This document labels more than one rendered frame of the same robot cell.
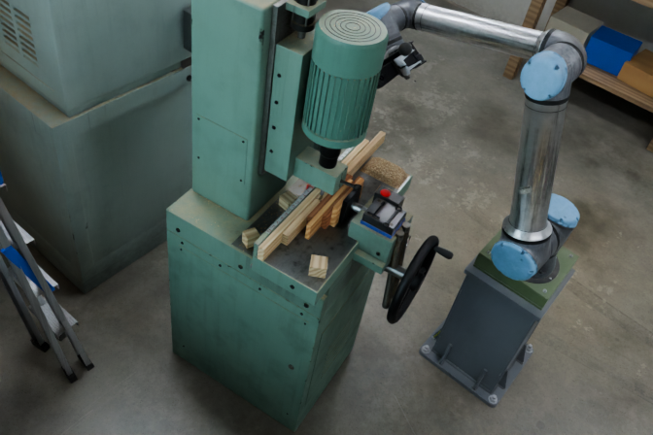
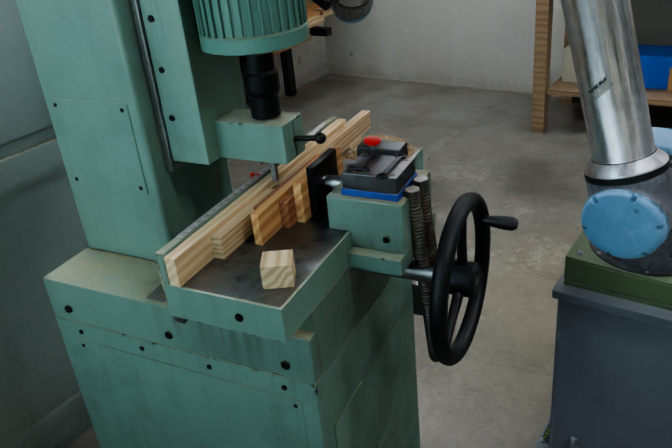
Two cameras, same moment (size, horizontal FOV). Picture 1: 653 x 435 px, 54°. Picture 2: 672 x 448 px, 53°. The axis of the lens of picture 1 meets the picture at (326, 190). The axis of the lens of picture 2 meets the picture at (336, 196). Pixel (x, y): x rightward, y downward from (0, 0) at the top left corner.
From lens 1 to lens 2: 88 cm
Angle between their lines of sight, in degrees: 17
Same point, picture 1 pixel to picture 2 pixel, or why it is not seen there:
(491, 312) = (618, 352)
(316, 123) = (213, 17)
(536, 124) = not seen: outside the picture
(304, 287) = (258, 308)
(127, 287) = not seen: outside the picture
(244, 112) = (106, 52)
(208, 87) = (50, 38)
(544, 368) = not seen: outside the picture
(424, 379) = not seen: outside the picture
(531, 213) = (623, 125)
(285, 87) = not seen: outside the picture
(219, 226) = (126, 280)
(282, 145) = (182, 97)
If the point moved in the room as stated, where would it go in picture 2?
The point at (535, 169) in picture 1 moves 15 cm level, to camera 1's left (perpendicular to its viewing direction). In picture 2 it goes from (605, 42) to (516, 49)
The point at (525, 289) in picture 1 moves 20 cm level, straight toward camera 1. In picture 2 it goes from (659, 290) to (648, 348)
